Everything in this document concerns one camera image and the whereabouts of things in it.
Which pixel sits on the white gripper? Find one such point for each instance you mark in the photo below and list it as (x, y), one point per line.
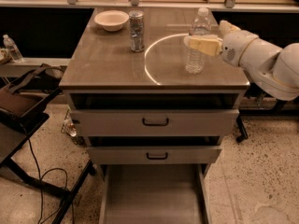
(235, 47)

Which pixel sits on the clear plastic water bottle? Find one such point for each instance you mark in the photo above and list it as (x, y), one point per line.
(201, 26)

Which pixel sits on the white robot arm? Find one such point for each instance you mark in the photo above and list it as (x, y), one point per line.
(273, 69)

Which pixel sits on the brown shoulder bag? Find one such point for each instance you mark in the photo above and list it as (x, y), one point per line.
(25, 98)

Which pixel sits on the small background water bottle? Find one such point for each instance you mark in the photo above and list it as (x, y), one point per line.
(12, 49)

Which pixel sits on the silver metal can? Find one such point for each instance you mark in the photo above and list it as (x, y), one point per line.
(136, 20)

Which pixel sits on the top grey drawer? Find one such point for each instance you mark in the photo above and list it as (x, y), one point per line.
(134, 123)

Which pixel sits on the white paper bowl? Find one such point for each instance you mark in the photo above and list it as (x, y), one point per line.
(111, 20)

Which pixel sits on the grey drawer cabinet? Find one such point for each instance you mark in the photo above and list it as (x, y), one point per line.
(104, 74)

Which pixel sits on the middle grey drawer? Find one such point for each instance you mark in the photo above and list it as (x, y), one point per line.
(154, 155)

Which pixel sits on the open bottom grey drawer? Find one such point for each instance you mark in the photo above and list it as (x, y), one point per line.
(154, 194)

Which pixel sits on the black side table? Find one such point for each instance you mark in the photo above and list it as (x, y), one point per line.
(12, 141)

